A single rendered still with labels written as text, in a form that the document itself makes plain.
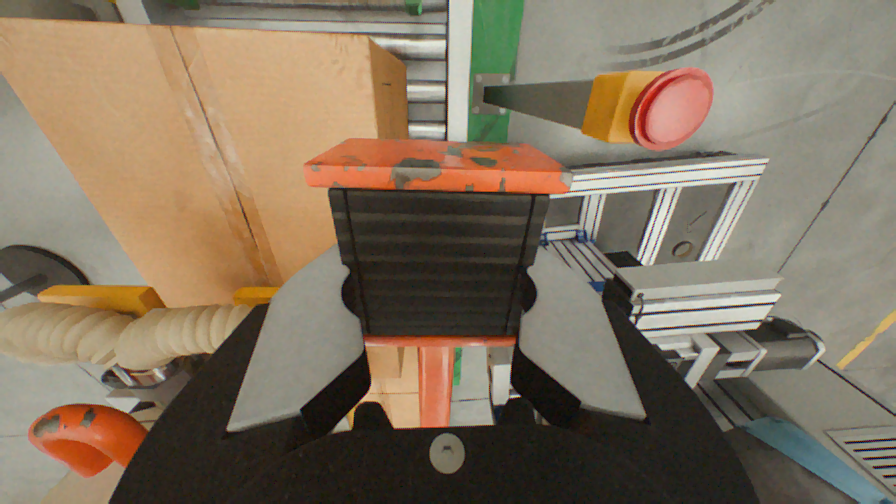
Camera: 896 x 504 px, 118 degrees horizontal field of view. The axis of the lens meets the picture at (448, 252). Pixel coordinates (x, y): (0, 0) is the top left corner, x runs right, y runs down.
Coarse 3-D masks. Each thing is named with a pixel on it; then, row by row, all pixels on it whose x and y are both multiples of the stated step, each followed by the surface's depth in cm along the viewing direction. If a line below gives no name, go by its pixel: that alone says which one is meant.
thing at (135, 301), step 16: (64, 288) 28; (80, 288) 28; (96, 288) 28; (112, 288) 28; (128, 288) 28; (144, 288) 28; (80, 304) 28; (96, 304) 28; (112, 304) 28; (128, 304) 28; (144, 304) 28; (160, 304) 30; (112, 384) 30
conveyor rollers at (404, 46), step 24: (216, 0) 56; (240, 0) 56; (264, 0) 57; (288, 0) 57; (312, 0) 57; (336, 0) 57; (360, 0) 57; (384, 0) 57; (432, 0) 57; (384, 48) 61; (408, 48) 61; (432, 48) 61; (408, 96) 66; (432, 96) 66; (408, 120) 71
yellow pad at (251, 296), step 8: (240, 288) 29; (248, 288) 29; (256, 288) 29; (264, 288) 29; (272, 288) 29; (232, 296) 28; (240, 296) 28; (248, 296) 28; (256, 296) 28; (264, 296) 28; (272, 296) 28; (240, 304) 28; (248, 304) 28; (256, 304) 28; (352, 416) 40; (344, 424) 41; (352, 424) 42; (336, 432) 42
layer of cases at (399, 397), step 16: (416, 352) 116; (416, 368) 121; (384, 384) 127; (400, 384) 127; (416, 384) 128; (368, 400) 133; (384, 400) 134; (400, 400) 134; (416, 400) 134; (400, 416) 142; (416, 416) 142
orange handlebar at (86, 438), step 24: (432, 360) 15; (432, 384) 16; (72, 408) 19; (96, 408) 19; (432, 408) 18; (48, 432) 18; (72, 432) 18; (96, 432) 19; (120, 432) 20; (144, 432) 21; (72, 456) 20; (96, 456) 21; (120, 456) 20
